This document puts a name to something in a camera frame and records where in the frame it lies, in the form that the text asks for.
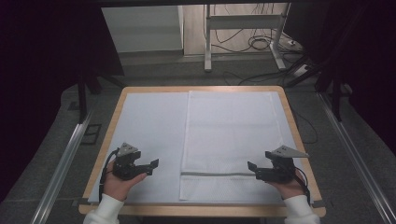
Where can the white table mat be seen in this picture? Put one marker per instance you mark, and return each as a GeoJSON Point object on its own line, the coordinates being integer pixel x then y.
{"type": "Point", "coordinates": [152, 124]}

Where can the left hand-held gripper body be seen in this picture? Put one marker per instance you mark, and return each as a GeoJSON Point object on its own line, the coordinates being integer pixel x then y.
{"type": "Point", "coordinates": [125, 161]}

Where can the person's left hand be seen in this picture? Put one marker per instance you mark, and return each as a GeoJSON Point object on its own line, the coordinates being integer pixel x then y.
{"type": "Point", "coordinates": [120, 186]}

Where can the white power strip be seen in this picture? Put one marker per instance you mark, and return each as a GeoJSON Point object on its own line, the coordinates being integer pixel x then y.
{"type": "Point", "coordinates": [301, 70]}

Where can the person's right hand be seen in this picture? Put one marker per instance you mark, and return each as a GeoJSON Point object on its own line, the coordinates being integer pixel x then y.
{"type": "Point", "coordinates": [288, 189]}

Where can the black stand legs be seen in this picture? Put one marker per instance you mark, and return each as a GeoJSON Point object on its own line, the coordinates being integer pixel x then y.
{"type": "Point", "coordinates": [82, 99]}
{"type": "Point", "coordinates": [336, 96]}

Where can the white mesh laundry bag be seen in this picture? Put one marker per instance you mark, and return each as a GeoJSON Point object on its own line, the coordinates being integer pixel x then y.
{"type": "Point", "coordinates": [230, 130]}

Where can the metal floor rail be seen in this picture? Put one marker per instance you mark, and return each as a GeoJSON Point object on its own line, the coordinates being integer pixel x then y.
{"type": "Point", "coordinates": [358, 161]}
{"type": "Point", "coordinates": [60, 171]}

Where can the wooden table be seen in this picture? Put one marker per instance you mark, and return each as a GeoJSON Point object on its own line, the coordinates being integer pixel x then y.
{"type": "Point", "coordinates": [199, 89]}

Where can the white metal desk frame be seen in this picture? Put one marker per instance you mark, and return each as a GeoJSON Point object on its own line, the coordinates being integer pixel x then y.
{"type": "Point", "coordinates": [243, 21]}

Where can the grey panel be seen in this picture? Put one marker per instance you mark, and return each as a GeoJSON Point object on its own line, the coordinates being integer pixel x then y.
{"type": "Point", "coordinates": [141, 28]}

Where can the black floor plate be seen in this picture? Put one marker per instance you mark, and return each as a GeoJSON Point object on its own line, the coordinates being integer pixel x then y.
{"type": "Point", "coordinates": [91, 134]}

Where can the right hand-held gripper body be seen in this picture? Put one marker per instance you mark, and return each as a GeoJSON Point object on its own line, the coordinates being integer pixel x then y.
{"type": "Point", "coordinates": [280, 168]}

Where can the dark curtain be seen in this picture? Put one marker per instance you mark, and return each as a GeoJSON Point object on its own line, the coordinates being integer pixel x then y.
{"type": "Point", "coordinates": [40, 77]}
{"type": "Point", "coordinates": [367, 56]}

